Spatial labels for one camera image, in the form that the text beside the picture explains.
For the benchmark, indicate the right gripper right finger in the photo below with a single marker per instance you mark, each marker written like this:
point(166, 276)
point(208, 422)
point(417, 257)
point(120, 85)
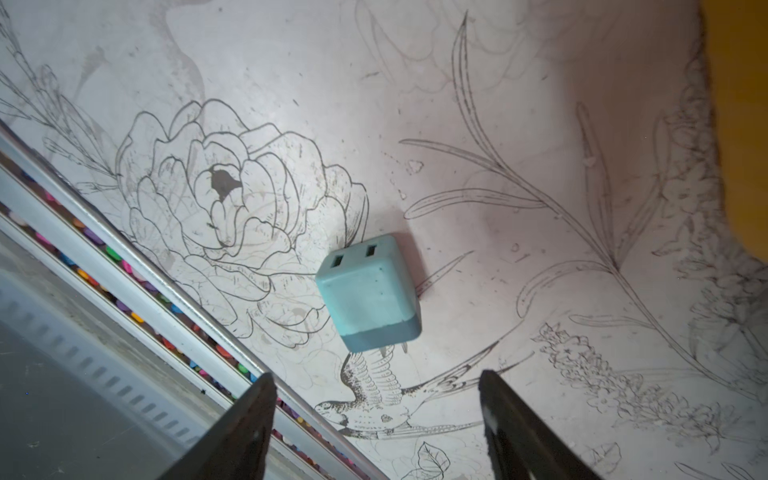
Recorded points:
point(520, 444)

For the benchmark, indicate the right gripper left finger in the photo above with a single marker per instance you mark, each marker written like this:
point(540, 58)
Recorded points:
point(236, 446)

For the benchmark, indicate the teal plug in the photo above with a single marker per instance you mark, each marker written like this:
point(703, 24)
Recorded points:
point(370, 295)

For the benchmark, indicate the yellow storage box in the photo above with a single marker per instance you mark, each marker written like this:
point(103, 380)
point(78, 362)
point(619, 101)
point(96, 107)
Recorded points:
point(736, 48)

